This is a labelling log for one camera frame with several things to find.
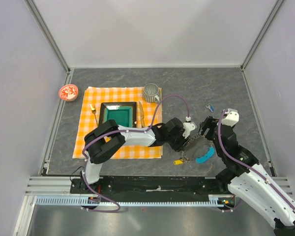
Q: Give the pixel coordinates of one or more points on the grey cable duct rail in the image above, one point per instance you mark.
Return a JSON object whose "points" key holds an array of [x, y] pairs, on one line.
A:
{"points": [[86, 201]]}

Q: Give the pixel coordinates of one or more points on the orange checkered cloth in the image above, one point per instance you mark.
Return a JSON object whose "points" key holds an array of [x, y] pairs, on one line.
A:
{"points": [[97, 96]]}

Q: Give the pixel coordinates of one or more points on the red patterned small bowl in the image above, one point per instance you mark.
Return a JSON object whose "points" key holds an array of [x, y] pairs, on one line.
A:
{"points": [[68, 92]]}

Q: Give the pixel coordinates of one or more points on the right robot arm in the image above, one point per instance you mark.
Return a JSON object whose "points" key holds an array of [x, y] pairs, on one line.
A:
{"points": [[247, 179]]}

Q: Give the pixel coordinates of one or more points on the teal square plate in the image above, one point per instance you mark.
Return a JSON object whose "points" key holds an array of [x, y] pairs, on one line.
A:
{"points": [[124, 113]]}

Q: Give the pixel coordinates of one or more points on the striped grey mug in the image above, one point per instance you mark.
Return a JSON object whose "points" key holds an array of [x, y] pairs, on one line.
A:
{"points": [[151, 93]]}

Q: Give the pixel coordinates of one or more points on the gold knife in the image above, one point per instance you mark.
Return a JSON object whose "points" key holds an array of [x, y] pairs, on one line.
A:
{"points": [[141, 114]]}

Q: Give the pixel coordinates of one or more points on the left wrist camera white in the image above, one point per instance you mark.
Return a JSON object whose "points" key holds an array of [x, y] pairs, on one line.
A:
{"points": [[188, 128]]}

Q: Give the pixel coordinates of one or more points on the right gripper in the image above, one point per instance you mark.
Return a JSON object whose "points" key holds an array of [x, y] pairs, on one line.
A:
{"points": [[209, 122]]}

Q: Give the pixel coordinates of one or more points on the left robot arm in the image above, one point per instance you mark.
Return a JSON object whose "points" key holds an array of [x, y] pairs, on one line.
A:
{"points": [[105, 140]]}

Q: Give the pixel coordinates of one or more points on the keyring with keys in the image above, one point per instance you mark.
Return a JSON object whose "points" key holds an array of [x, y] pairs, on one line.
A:
{"points": [[189, 149]]}

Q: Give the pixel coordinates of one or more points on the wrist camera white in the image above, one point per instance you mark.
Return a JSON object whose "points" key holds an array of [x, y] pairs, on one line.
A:
{"points": [[230, 118], [188, 128]]}

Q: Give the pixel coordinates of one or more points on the blue carabiner tag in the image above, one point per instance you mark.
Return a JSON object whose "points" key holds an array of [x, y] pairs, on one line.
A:
{"points": [[206, 157]]}

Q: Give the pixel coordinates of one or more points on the small blue key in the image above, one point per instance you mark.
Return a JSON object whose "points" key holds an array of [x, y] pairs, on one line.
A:
{"points": [[208, 106]]}

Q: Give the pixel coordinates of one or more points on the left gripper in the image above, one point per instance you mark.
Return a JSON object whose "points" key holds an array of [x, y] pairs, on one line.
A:
{"points": [[178, 147]]}

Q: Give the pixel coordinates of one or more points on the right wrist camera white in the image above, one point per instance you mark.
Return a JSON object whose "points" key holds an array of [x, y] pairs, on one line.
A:
{"points": [[230, 118]]}

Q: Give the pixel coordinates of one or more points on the gold fork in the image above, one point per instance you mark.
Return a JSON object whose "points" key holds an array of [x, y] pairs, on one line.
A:
{"points": [[93, 110]]}

